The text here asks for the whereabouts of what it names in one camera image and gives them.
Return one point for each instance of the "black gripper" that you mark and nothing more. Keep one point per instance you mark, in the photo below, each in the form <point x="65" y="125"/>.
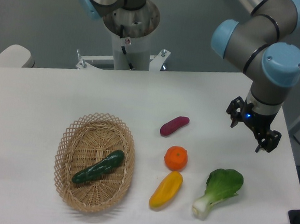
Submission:
<point x="258" y="117"/>

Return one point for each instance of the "dark green cucumber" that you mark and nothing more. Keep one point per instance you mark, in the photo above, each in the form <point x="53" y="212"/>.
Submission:
<point x="105" y="166"/>

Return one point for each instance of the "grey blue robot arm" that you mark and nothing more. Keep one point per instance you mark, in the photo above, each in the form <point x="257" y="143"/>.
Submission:
<point x="255" y="48"/>

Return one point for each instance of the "woven wicker basket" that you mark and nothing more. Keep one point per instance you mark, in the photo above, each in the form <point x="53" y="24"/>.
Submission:
<point x="86" y="142"/>

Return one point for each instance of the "green bok choy toy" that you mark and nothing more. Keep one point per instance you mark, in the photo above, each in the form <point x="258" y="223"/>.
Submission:
<point x="221" y="185"/>

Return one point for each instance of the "orange pumpkin toy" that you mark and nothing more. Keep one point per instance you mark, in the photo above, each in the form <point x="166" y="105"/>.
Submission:
<point x="176" y="158"/>

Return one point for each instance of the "purple sweet potato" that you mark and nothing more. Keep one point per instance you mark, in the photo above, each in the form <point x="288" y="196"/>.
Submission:
<point x="172" y="126"/>

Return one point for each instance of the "yellow pepper toy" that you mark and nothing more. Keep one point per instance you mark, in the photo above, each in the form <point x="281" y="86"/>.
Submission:
<point x="166" y="190"/>

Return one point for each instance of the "white chair armrest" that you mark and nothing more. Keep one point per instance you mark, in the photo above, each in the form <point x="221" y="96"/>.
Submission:
<point x="16" y="56"/>

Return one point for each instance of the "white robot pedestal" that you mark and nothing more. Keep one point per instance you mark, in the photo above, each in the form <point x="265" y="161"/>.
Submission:
<point x="131" y="33"/>

